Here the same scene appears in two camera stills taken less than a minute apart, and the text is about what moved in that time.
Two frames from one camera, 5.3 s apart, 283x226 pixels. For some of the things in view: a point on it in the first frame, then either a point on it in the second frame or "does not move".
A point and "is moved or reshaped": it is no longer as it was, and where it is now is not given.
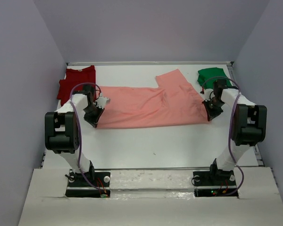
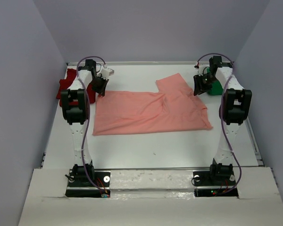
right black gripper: x=212 y=114 → x=199 y=88
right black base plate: x=216 y=183 does not move
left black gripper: x=93 y=121 → x=101 y=90
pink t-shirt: x=175 y=101 is moved or reshaped
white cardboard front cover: x=153 y=197 does not move
